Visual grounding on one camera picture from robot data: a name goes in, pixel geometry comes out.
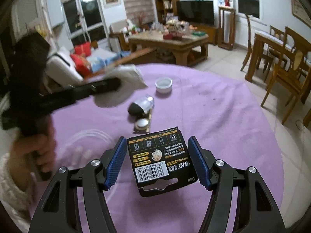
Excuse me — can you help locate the white tissue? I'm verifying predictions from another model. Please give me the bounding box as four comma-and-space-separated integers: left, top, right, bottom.
94, 64, 148, 108

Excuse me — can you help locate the black battery blister card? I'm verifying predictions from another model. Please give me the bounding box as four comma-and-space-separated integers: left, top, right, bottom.
127, 127, 198, 197

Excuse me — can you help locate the small battery pack piece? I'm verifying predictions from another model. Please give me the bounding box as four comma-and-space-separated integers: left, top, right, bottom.
133, 111, 152, 134

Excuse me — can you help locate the silver black small device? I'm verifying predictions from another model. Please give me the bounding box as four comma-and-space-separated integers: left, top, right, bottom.
128, 95, 155, 117

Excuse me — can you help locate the white bottle cap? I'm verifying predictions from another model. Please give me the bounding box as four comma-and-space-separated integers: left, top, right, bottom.
155, 77, 173, 94

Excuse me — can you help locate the person left hand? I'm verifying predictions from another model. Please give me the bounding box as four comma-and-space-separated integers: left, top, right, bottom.
8, 116, 56, 174

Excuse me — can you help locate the wooden sofa with cushions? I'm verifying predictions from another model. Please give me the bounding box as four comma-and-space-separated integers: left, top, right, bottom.
45, 43, 156, 87

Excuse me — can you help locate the red cushion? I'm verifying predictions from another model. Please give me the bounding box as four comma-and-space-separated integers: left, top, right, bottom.
70, 42, 92, 78

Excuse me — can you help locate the blue cloth on sofa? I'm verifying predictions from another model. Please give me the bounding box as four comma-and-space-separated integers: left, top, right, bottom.
87, 51, 131, 73

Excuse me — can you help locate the wooden dining chair front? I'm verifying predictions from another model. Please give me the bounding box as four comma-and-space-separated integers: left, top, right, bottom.
260, 27, 310, 124

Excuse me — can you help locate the wooden dining chair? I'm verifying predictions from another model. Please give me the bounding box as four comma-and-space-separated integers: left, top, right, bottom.
240, 13, 274, 73
260, 27, 310, 124

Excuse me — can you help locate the wooden dining chair left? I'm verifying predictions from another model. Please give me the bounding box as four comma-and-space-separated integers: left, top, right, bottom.
240, 13, 274, 73

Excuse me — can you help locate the wooden dining table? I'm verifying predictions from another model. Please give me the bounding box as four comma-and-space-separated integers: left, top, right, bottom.
245, 30, 311, 105

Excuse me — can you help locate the wooden coffee table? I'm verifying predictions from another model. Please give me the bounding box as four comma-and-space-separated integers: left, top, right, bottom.
128, 31, 209, 67

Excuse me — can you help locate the tall wooden plant stand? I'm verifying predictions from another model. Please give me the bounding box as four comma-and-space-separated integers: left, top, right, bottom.
217, 6, 236, 50

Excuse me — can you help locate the black television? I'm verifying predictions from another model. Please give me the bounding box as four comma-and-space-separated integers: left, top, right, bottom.
176, 0, 215, 25

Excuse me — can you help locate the framed floral picture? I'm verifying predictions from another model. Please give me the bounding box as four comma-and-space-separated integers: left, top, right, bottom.
291, 0, 311, 27

